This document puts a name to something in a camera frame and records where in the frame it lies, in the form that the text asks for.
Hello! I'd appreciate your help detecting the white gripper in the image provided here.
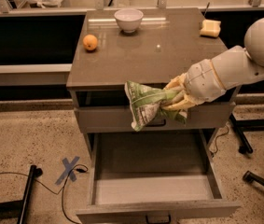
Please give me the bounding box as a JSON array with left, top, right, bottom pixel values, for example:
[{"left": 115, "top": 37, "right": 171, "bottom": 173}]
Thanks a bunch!
[{"left": 161, "top": 59, "right": 226, "bottom": 111}]

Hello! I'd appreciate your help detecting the green jalapeno chip bag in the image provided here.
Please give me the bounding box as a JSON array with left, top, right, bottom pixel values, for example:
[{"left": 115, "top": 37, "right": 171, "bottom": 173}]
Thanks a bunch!
[{"left": 124, "top": 81, "right": 188, "bottom": 132}]

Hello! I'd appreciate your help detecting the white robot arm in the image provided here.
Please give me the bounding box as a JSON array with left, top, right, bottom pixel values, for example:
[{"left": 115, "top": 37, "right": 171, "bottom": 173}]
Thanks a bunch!
[{"left": 162, "top": 18, "right": 264, "bottom": 110}]

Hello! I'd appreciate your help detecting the closed upper drawer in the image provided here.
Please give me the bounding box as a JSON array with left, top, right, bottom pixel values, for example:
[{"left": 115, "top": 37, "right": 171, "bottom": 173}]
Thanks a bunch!
[{"left": 74, "top": 102, "right": 235, "bottom": 133}]

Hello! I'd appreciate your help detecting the grey drawer cabinet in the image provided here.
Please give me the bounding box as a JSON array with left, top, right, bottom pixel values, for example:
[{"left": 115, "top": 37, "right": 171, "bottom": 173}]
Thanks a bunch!
[{"left": 65, "top": 7, "right": 248, "bottom": 224}]

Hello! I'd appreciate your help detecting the open bottom drawer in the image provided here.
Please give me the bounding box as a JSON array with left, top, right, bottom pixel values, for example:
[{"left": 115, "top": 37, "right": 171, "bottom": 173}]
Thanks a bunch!
[{"left": 76, "top": 130, "right": 240, "bottom": 224}]

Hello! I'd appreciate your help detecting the black stand leg right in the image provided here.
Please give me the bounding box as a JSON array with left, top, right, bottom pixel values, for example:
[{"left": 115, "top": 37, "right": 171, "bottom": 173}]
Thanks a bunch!
[{"left": 229, "top": 114, "right": 264, "bottom": 154}]

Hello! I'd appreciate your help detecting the black stand leg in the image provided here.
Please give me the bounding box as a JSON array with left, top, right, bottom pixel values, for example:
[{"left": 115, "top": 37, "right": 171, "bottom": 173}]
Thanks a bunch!
[
  {"left": 229, "top": 114, "right": 264, "bottom": 154},
  {"left": 0, "top": 165, "right": 43, "bottom": 224}
]

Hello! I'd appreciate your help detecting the yellow sponge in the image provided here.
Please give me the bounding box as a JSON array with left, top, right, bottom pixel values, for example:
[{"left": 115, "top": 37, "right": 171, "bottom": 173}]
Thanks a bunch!
[{"left": 200, "top": 20, "right": 221, "bottom": 38}]

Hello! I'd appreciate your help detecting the white bowl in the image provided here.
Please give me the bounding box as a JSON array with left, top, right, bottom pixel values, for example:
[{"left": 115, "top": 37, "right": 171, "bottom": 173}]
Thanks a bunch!
[{"left": 114, "top": 8, "right": 144, "bottom": 33}]

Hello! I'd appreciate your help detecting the orange fruit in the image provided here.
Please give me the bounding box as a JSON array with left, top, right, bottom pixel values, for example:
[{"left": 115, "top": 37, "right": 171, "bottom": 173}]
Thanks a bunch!
[{"left": 82, "top": 35, "right": 98, "bottom": 51}]

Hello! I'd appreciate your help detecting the black chair caster leg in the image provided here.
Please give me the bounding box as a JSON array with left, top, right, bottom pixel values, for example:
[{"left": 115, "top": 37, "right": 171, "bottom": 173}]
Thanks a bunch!
[{"left": 243, "top": 171, "right": 264, "bottom": 187}]

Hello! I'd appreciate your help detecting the blue tape cross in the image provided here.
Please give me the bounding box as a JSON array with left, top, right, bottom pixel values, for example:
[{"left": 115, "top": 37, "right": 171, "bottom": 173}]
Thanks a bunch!
[{"left": 55, "top": 156, "right": 79, "bottom": 185}]

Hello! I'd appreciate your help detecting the black stand leg left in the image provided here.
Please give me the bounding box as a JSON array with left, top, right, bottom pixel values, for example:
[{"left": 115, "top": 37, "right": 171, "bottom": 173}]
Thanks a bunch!
[{"left": 0, "top": 165, "right": 43, "bottom": 224}]

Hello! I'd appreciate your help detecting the black floor cable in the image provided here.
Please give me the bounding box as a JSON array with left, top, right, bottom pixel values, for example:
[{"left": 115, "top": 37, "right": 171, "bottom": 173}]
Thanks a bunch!
[{"left": 0, "top": 161, "right": 90, "bottom": 224}]

